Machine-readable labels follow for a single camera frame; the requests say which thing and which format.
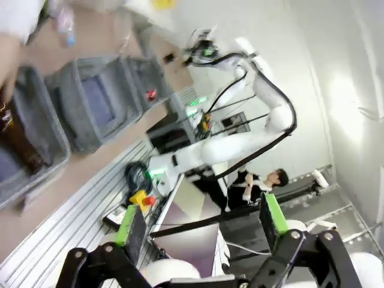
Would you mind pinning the yellow red emergency stop button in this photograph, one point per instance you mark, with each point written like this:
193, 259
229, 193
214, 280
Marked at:
139, 198

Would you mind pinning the black diagonal pole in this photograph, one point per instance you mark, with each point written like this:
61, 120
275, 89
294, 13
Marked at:
207, 220

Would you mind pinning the grey plastic basket, blue liner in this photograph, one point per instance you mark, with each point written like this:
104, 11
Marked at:
72, 90

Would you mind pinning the blue basket liner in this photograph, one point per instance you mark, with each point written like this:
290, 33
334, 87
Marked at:
99, 99

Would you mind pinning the grey basket with brown bottle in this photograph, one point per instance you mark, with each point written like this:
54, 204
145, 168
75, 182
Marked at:
57, 141

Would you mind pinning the small black object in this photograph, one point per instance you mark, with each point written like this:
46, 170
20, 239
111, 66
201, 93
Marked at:
169, 58

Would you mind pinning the small black device box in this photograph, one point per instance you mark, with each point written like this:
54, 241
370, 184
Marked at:
115, 217

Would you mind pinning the red drink can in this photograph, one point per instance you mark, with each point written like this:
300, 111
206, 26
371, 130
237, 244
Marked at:
151, 95

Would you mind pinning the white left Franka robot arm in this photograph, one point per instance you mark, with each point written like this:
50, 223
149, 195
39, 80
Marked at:
171, 271

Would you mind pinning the white shirt sleeve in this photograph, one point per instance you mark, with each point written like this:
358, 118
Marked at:
18, 15

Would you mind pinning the person's forearm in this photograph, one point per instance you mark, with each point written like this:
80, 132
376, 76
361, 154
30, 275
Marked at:
9, 63

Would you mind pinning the aluminium profile platform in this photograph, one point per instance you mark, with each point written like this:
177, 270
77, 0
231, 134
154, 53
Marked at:
75, 216

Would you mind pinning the yellow red control pendant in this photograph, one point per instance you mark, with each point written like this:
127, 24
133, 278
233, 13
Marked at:
204, 123

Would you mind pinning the person in black shirt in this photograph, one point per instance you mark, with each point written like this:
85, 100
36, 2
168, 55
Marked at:
246, 186

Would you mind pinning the clear plastic bottle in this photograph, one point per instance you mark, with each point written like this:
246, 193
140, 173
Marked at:
67, 27

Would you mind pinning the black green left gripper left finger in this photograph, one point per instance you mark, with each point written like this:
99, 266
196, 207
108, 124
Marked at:
136, 237

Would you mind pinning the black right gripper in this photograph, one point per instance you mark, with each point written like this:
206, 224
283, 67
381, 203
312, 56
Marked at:
204, 48

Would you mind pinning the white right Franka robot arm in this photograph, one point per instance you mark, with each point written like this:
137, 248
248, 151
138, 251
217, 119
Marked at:
228, 148

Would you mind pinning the grey basket with red can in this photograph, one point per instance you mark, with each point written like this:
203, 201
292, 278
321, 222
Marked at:
150, 72

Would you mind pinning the yellow wall sign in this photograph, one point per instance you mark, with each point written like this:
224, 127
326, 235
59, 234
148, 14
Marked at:
163, 3

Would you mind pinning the white lamp head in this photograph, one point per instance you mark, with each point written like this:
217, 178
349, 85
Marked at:
319, 178

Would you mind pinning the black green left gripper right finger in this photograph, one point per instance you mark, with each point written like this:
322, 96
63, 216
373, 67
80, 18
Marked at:
270, 222

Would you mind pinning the black control box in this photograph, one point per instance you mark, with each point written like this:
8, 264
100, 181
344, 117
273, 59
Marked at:
171, 136

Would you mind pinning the brown glass bottle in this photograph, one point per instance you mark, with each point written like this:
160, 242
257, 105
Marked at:
21, 141

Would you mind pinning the grey purple panel board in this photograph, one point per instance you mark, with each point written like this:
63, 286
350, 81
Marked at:
186, 210

